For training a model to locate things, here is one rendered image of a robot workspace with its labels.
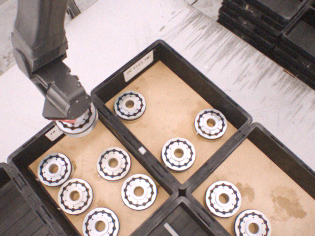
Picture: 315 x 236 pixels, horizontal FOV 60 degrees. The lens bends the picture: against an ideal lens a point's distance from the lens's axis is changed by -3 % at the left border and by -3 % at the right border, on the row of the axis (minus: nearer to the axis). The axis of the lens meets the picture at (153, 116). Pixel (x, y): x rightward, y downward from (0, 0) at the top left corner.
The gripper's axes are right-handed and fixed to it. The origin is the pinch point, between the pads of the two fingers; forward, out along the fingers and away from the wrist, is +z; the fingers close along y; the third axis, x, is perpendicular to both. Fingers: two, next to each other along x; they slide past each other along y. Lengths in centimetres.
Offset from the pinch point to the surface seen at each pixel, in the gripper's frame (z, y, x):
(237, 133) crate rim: 13.2, 0.3, -43.5
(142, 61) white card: 15.0, 25.0, -15.2
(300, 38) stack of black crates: 68, 79, -101
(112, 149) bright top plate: 19.2, -3.8, -7.4
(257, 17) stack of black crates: 57, 83, -72
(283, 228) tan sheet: 22, -25, -57
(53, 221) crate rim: 12.0, -25.3, 5.0
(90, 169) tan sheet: 22.1, -9.5, -0.5
